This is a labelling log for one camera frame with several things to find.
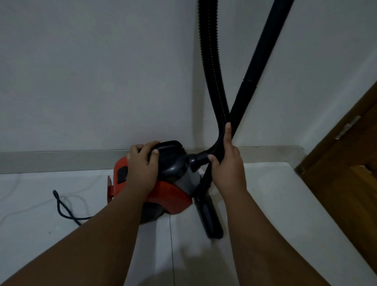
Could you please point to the metal door hinge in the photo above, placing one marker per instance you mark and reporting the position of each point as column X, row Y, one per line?
column 347, row 127

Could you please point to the red vacuum cleaner body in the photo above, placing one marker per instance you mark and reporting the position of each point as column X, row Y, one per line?
column 170, row 197

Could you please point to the person's right hand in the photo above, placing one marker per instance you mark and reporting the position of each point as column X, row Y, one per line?
column 231, row 171

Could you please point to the person's left hand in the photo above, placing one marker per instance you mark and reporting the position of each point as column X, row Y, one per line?
column 141, row 173

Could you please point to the brown wooden door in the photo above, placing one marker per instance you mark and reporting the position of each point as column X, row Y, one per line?
column 347, row 191

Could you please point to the person's right forearm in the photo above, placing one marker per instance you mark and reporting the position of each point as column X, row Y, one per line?
column 265, row 250

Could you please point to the black vacuum wand with nozzle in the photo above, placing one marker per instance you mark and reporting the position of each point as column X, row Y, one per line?
column 259, row 59

